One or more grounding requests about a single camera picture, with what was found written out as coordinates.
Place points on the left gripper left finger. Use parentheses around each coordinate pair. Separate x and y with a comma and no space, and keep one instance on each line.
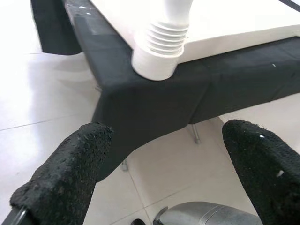
(65,168)

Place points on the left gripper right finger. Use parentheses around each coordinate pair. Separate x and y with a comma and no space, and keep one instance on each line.
(269,173)

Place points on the white plastic table leg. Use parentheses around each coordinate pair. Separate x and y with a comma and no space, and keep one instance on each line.
(173,14)

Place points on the black robot foot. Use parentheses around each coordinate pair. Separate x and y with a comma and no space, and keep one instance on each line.
(138,222)

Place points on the black tablecloth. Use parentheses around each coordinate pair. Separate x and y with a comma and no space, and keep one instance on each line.
(152,100)

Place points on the silver robot leg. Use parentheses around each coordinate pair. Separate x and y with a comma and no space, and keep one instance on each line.
(206,213)

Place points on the grey metal table leg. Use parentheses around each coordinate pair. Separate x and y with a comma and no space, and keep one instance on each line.
(195,134)
(124,165)

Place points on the white plastic table top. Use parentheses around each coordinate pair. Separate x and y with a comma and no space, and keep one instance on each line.
(222,18)

